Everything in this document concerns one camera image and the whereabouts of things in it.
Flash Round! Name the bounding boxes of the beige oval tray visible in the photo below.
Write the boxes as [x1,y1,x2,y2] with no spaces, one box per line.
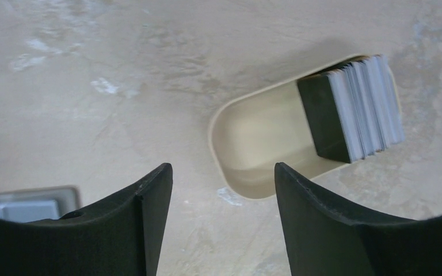
[209,54,371,200]

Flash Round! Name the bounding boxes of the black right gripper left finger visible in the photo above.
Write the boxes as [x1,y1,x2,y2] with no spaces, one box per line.
[0,163,173,275]

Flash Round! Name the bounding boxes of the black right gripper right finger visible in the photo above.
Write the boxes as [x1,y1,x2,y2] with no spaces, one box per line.
[275,163,442,275]

